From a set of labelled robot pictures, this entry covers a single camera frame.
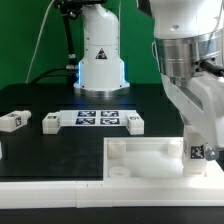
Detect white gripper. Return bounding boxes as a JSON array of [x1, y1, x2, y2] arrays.
[[161, 72, 224, 160]]

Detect white square tabletop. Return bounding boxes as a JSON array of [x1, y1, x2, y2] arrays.
[[102, 135, 224, 182]]

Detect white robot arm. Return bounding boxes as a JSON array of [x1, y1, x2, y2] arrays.
[[74, 0, 224, 160]]

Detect white plate with tags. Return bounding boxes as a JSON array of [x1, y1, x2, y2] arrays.
[[60, 110, 135, 127]]

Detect white part at left edge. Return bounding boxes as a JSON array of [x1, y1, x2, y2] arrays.
[[0, 141, 3, 160]]

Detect white L-shaped fence wall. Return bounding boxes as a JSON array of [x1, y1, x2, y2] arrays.
[[0, 161, 224, 209]]

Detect black cable bundle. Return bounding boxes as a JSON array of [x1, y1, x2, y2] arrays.
[[30, 0, 108, 84]]

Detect white thin cable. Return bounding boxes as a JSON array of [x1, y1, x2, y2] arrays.
[[25, 0, 56, 84]]

